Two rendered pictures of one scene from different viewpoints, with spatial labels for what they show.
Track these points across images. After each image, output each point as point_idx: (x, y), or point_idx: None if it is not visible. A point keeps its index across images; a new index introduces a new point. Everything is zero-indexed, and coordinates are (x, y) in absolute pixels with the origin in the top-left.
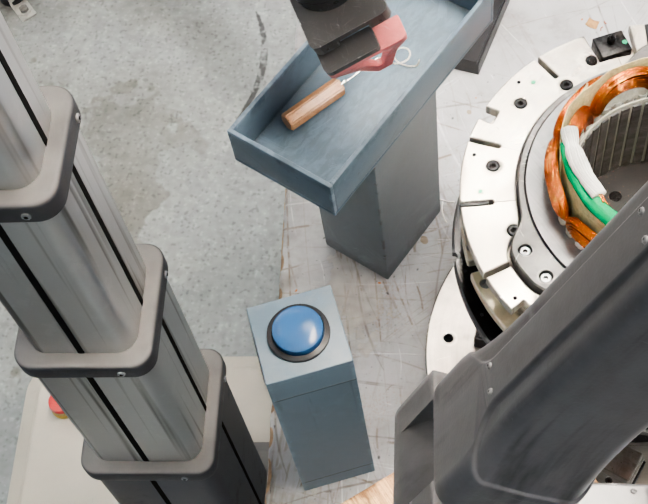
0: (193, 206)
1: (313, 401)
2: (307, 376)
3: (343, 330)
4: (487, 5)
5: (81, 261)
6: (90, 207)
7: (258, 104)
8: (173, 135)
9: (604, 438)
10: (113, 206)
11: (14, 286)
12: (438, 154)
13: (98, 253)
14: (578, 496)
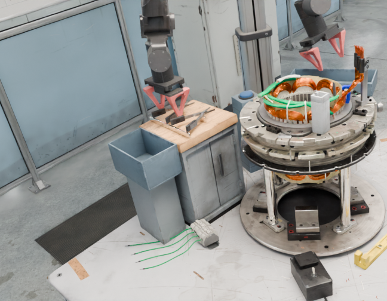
0: None
1: (237, 115)
2: (236, 101)
3: (249, 100)
4: (367, 88)
5: (246, 63)
6: (258, 57)
7: (306, 70)
8: None
9: None
10: (269, 70)
11: (241, 65)
12: (367, 160)
13: (252, 68)
14: (143, 5)
